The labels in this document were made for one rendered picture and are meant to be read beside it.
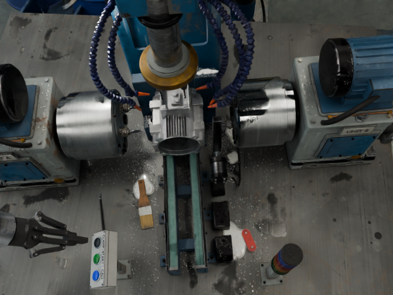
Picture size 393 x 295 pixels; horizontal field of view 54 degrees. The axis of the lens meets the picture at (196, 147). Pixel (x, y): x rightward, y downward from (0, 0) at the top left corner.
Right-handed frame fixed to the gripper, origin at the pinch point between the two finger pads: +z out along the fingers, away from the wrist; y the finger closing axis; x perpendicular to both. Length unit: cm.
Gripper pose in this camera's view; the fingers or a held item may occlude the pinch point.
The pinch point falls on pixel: (75, 239)
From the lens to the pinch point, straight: 125.6
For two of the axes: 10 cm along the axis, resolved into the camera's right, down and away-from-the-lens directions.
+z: 6.4, 2.8, 7.1
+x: -7.6, 3.3, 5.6
